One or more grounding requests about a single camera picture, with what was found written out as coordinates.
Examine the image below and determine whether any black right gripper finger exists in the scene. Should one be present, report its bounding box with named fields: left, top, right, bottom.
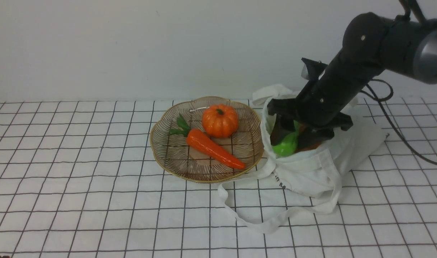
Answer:
left=297, top=126, right=335, bottom=150

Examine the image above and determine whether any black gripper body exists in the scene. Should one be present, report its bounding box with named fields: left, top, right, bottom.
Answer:
left=267, top=68, right=366, bottom=131

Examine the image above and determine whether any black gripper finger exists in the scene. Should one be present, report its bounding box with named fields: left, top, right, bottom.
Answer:
left=271, top=114, right=296, bottom=146

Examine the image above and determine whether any green toy cucumber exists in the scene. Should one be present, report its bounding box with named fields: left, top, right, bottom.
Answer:
left=270, top=122, right=300, bottom=157

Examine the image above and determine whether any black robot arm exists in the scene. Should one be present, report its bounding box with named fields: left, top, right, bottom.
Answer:
left=267, top=0, right=437, bottom=149

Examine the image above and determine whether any white cloth tote bag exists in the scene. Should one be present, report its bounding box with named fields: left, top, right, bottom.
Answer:
left=217, top=84, right=387, bottom=234

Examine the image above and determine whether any small brown toy potato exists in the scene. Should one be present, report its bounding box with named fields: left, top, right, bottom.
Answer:
left=299, top=143, right=322, bottom=152

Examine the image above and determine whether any orange toy pumpkin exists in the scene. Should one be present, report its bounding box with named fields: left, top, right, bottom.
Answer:
left=202, top=104, right=239, bottom=138

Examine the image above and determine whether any orange toy carrot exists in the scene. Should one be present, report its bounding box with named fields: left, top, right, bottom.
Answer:
left=169, top=115, right=246, bottom=169

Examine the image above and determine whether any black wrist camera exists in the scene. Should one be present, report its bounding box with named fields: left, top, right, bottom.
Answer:
left=301, top=58, right=328, bottom=81

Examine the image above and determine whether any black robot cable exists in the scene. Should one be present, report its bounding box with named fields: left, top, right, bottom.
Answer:
left=360, top=79, right=437, bottom=167

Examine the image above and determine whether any gold wire basket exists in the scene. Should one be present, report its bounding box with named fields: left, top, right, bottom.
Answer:
left=150, top=96, right=263, bottom=183

